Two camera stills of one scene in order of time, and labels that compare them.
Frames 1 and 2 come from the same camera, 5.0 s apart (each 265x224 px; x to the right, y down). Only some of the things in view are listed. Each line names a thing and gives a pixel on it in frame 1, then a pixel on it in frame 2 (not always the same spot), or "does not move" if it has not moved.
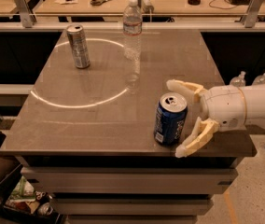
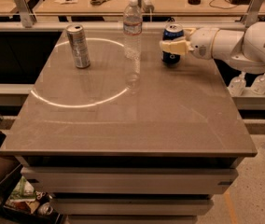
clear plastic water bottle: x=132 y=27 does not move
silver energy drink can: x=79 y=45 does not move
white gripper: x=224 y=106 to x=202 y=43
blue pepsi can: x=171 y=118 to x=172 y=32
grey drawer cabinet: x=132 y=189 does not move
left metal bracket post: x=27 y=15 does not move
